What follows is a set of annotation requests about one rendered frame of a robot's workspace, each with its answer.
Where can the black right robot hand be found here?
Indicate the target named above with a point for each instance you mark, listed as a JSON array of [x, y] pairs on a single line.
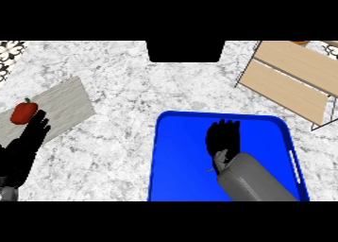
[[223, 138]]

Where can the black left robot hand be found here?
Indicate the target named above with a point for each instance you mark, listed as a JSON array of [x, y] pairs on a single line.
[[18, 148]]

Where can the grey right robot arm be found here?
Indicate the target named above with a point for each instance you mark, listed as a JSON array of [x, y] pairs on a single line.
[[252, 181]]

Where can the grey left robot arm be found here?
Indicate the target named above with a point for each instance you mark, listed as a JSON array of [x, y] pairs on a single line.
[[6, 193]]

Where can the blue plastic tray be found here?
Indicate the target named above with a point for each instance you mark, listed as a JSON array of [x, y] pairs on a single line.
[[186, 164]]

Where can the red bell pepper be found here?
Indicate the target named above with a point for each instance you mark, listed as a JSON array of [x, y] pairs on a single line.
[[22, 113]]

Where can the grey wooden cutting board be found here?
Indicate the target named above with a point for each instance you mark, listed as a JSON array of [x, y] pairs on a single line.
[[59, 107]]

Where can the black square appliance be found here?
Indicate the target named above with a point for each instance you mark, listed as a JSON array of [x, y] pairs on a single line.
[[186, 50]]

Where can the orange fruit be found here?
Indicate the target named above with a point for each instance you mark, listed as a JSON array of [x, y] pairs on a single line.
[[298, 42]]

